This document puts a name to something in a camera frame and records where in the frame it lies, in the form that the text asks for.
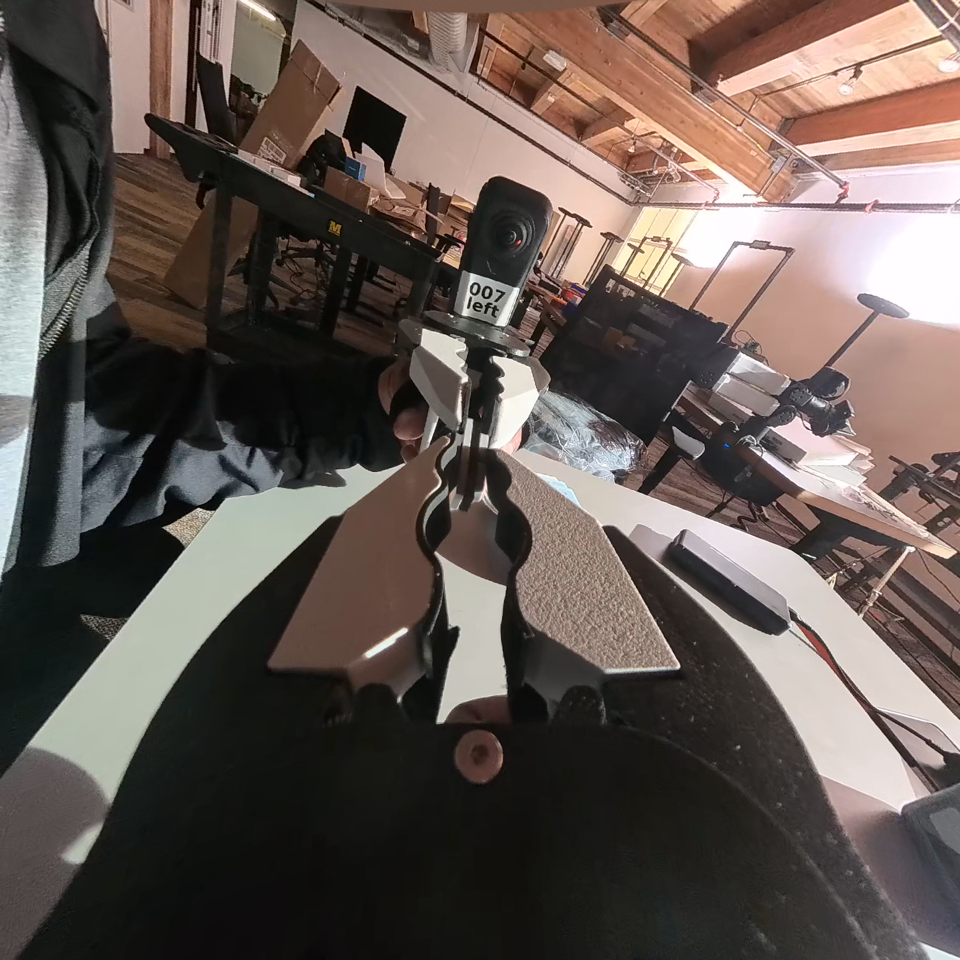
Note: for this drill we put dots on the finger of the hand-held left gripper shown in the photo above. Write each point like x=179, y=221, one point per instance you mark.
x=521, y=397
x=439, y=382

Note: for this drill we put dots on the black frame stand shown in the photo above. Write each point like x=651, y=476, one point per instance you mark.
x=761, y=244

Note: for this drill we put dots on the white cardboard box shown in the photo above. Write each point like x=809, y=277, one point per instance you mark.
x=742, y=397
x=761, y=371

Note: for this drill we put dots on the person's left forearm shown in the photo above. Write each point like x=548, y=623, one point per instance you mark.
x=225, y=420

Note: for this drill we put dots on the large cardboard box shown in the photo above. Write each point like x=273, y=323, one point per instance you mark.
x=292, y=105

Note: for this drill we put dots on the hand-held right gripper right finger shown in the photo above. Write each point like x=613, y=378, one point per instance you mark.
x=592, y=592

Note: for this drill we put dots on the black box device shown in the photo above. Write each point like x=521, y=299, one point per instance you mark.
x=937, y=847

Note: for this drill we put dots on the black monitor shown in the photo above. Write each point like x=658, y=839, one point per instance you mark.
x=373, y=127

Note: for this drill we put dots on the black desk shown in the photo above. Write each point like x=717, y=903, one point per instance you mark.
x=262, y=180

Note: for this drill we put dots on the person's left hand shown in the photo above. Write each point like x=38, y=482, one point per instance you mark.
x=409, y=442

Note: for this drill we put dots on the person's grey hoodie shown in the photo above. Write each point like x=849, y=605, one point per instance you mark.
x=19, y=300

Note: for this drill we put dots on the black storage rack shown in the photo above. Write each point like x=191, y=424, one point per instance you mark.
x=622, y=352

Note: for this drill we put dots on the black toy brick plate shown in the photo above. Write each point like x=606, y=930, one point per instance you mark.
x=466, y=487

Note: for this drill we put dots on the grey desk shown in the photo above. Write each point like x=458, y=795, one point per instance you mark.
x=225, y=570

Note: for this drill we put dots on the plastic-wrapped chair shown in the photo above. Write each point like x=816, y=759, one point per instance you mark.
x=592, y=442

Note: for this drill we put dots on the black floor lamp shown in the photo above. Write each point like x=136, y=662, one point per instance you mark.
x=883, y=306

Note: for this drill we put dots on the blue instruction booklet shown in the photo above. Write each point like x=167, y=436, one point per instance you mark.
x=570, y=495

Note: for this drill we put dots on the black power bank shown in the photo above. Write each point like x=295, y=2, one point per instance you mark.
x=720, y=570

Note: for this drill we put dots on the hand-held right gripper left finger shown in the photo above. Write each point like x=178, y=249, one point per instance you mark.
x=360, y=585

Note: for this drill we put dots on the wooden table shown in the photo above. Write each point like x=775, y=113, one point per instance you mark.
x=862, y=510

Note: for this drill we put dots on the black camera rig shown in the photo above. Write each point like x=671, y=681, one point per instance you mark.
x=817, y=409
x=926, y=480

